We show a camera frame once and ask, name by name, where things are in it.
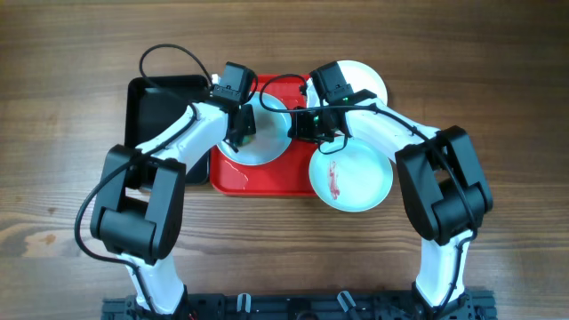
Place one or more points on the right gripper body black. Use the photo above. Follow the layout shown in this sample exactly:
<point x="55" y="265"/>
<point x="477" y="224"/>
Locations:
<point x="311" y="125"/>

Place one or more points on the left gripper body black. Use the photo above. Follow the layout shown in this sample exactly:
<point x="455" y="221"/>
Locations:
<point x="249" y="125"/>

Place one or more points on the light blue plate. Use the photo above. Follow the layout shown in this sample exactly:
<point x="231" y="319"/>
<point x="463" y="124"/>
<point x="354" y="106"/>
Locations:
<point x="350" y="175"/>
<point x="271" y="139"/>

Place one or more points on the green yellow sponge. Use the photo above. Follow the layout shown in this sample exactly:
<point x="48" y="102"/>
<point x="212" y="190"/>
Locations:
<point x="247" y="140"/>

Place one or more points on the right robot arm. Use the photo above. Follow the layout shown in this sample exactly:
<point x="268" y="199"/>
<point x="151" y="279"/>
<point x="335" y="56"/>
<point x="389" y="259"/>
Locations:
<point x="444" y="189"/>

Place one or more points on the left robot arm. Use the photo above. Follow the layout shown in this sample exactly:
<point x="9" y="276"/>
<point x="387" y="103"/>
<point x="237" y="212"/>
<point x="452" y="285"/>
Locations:
<point x="138" y="203"/>

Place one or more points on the red plastic tray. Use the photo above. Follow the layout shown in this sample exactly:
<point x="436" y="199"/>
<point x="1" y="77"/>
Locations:
<point x="288" y="175"/>

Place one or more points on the black plastic tray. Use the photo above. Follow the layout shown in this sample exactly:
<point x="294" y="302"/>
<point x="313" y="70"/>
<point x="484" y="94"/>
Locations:
<point x="150" y="111"/>

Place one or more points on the white plate top right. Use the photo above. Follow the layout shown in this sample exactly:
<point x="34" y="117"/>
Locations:
<point x="339" y="79"/>

